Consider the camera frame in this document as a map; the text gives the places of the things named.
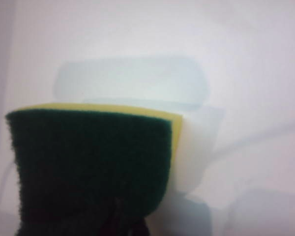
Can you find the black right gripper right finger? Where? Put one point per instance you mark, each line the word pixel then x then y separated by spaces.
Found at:
pixel 143 228

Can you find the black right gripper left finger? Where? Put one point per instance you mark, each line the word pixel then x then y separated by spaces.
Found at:
pixel 124 221

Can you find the yellow sponge green scouring top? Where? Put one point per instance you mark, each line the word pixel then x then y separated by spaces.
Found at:
pixel 88 159

